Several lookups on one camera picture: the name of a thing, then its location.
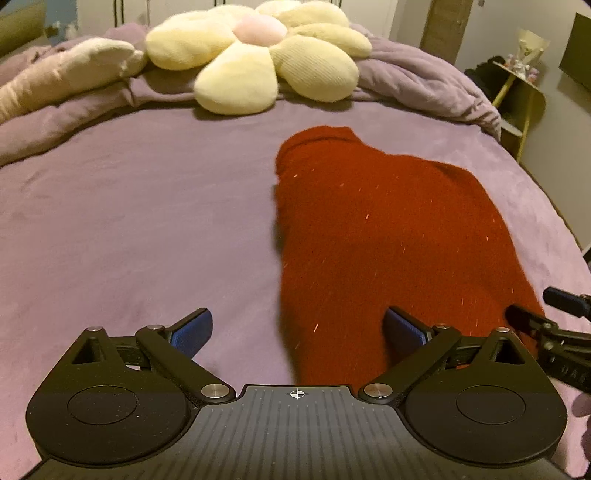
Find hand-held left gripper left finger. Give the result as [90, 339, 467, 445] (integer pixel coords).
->
[69, 308, 236, 406]

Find dark cloth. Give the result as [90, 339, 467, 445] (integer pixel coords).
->
[464, 55, 513, 109]

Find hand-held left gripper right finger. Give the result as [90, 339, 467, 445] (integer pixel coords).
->
[358, 307, 532, 406]

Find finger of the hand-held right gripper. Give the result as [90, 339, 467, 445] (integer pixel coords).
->
[544, 287, 591, 319]
[505, 305, 559, 342]

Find pale pink plush pillow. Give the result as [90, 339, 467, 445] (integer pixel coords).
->
[0, 37, 147, 125]

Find dark wall screen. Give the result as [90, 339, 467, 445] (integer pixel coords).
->
[558, 11, 591, 90]

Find red knitted coat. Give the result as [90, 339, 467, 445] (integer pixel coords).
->
[273, 124, 548, 386]

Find cream flower-shaped pillow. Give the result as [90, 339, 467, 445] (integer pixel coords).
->
[145, 0, 374, 115]

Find wrapped flower bouquet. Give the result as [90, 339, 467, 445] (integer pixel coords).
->
[515, 28, 552, 79]

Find yellow-legged side table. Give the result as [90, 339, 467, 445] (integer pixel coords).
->
[492, 60, 548, 162]

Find purple bunched duvet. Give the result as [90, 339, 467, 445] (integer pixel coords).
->
[0, 23, 502, 167]

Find purple bed sheet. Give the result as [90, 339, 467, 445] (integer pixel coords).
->
[0, 99, 591, 480]

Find olive green headboard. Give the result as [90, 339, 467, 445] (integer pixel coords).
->
[0, 0, 47, 56]

